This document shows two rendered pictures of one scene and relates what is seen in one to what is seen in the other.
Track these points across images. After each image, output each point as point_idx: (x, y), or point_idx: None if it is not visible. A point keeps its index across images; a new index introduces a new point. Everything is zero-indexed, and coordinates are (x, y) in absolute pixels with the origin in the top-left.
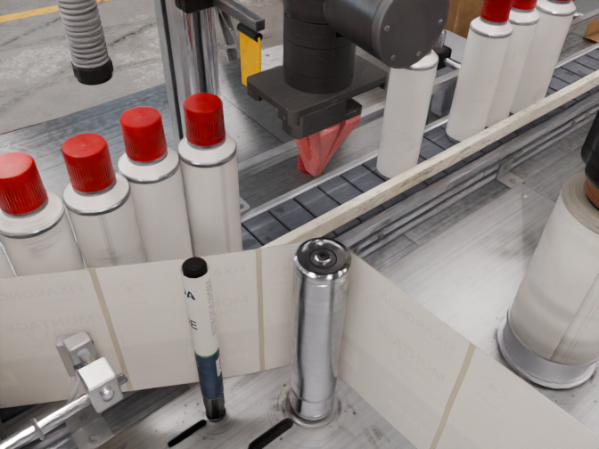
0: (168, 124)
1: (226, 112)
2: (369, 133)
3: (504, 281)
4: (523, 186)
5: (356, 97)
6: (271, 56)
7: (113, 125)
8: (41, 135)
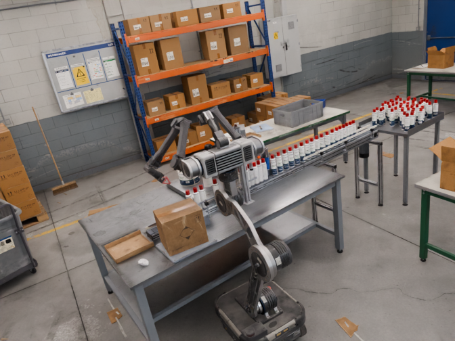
0: (257, 211)
1: (246, 214)
2: (219, 214)
3: (210, 192)
4: None
5: (220, 221)
6: (237, 229)
7: (267, 210)
8: (279, 206)
